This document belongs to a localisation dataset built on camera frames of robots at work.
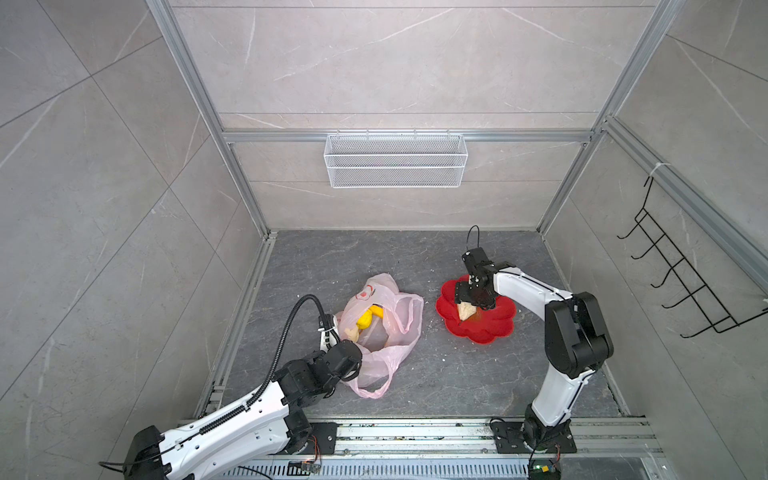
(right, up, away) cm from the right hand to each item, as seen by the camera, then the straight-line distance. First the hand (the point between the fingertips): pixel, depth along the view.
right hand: (466, 296), depth 96 cm
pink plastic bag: (-26, -11, -10) cm, 30 cm away
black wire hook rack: (+42, +5, -33) cm, 54 cm away
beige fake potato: (-1, -4, -4) cm, 6 cm away
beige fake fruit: (-37, -10, -10) cm, 39 cm away
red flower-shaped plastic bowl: (+4, -9, -3) cm, 10 cm away
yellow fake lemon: (-33, -6, -6) cm, 34 cm away
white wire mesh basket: (-25, +46, +4) cm, 52 cm away
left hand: (-36, -9, -18) cm, 42 cm away
